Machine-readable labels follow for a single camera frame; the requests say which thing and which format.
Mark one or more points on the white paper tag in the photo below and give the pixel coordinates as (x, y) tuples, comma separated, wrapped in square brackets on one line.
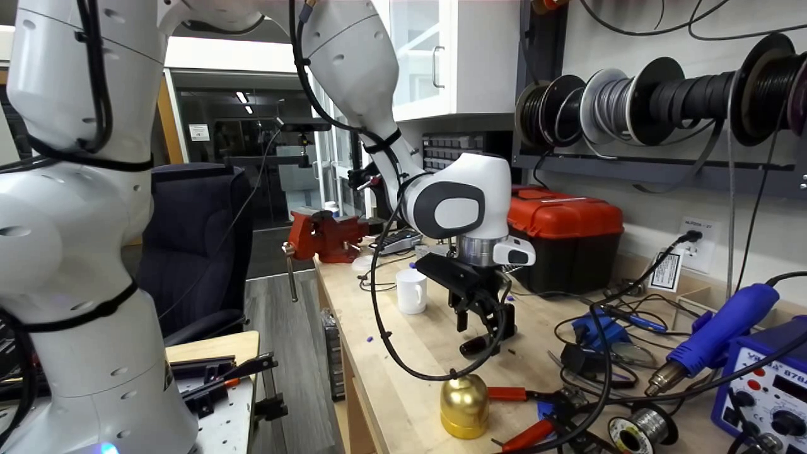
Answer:
[(667, 273)]

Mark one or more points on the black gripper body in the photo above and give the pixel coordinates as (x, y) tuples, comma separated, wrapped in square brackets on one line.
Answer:
[(476, 282)]

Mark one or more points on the red black toolbox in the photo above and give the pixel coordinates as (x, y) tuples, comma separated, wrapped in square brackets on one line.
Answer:
[(570, 244)]

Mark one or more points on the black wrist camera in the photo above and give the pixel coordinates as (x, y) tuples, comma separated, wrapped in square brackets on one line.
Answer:
[(433, 268)]

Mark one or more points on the wooden framed door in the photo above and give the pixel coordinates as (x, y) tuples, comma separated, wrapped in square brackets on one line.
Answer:
[(168, 117)]

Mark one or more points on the black narrow power strip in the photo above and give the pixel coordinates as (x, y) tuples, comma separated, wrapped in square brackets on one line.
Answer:
[(334, 355)]

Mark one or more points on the blue plastic connector block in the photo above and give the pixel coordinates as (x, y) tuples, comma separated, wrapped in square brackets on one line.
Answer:
[(600, 332)]

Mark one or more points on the black desk tool stand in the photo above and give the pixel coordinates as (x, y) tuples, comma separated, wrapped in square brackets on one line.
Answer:
[(365, 177)]

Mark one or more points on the small parts drawer cabinet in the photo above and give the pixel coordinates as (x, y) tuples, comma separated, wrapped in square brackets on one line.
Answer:
[(454, 149)]

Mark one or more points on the black grey handheld device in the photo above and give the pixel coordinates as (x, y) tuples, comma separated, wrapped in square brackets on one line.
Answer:
[(395, 247)]

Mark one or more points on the white plastic cup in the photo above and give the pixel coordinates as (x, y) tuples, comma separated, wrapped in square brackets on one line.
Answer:
[(412, 294)]

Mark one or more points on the blue hot air gun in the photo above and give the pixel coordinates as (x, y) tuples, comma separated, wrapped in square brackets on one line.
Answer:
[(723, 323)]

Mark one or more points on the white wall outlet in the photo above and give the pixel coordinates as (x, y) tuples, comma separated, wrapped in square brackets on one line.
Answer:
[(696, 228)]

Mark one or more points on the black orange bar clamp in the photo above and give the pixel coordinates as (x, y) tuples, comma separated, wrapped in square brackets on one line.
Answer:
[(214, 379)]

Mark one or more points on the black office chair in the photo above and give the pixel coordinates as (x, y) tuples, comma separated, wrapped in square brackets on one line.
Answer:
[(197, 244)]

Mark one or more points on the red bench vise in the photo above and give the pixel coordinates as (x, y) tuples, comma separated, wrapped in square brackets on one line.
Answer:
[(331, 239)]

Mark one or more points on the gold dome bell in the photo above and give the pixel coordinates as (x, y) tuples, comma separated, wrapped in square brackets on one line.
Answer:
[(464, 407)]

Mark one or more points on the blue soldering station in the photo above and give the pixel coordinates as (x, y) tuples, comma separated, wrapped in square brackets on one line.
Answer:
[(764, 395)]

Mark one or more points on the dark metal spool rack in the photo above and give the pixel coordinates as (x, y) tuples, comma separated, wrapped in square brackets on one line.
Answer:
[(672, 173)]

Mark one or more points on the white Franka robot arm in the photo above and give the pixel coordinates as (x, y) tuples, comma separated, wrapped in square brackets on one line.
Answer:
[(76, 253)]

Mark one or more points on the white wall cabinet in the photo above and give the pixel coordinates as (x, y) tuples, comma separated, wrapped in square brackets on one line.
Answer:
[(481, 59)]

